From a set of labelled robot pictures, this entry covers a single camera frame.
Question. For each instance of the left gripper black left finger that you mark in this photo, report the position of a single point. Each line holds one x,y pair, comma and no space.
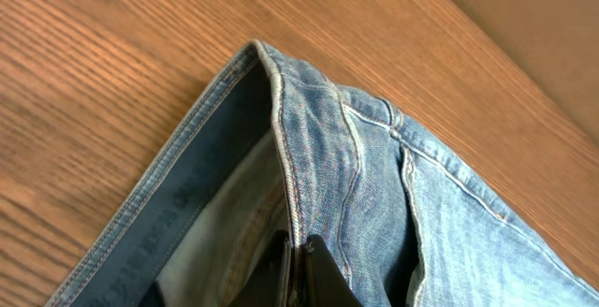
267,286

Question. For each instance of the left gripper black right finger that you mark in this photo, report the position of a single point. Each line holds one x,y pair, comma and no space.
322,284

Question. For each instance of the light blue denim jeans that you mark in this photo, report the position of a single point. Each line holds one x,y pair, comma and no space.
273,144

